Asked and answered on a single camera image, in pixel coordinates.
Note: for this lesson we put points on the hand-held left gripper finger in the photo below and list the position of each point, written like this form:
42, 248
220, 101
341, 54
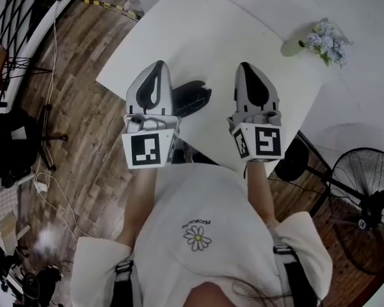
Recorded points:
166, 98
132, 102

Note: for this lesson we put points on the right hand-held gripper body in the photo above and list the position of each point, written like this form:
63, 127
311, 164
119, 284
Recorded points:
267, 141

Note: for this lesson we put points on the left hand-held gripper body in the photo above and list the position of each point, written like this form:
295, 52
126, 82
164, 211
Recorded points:
145, 150

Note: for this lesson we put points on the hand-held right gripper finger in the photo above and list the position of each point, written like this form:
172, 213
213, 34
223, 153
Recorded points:
273, 99
239, 101

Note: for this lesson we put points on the black glasses case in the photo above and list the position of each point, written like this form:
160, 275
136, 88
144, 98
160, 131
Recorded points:
192, 94

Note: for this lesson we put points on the person's left forearm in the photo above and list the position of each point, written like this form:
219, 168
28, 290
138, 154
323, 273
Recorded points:
137, 203

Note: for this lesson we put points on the person's right forearm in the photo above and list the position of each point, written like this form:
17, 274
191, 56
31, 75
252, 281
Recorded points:
259, 190

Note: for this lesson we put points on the pale green vase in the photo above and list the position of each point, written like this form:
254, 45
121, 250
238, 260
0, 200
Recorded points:
291, 48

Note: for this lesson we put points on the blue artificial flower bunch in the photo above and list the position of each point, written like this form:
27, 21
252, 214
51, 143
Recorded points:
328, 43

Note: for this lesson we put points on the white daisy print t-shirt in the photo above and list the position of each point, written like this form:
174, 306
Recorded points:
211, 203

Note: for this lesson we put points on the yellow black striped floor strip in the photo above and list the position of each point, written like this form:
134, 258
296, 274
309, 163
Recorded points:
112, 7

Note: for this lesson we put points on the white power adapter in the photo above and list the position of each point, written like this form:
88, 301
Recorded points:
41, 187

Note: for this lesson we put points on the black office chair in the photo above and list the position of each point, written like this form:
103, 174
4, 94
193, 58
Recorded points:
9, 146

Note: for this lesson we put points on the white cluttered desk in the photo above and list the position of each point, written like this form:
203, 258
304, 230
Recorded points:
0, 216

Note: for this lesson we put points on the black pedestal fan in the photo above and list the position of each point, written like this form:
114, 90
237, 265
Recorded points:
291, 160

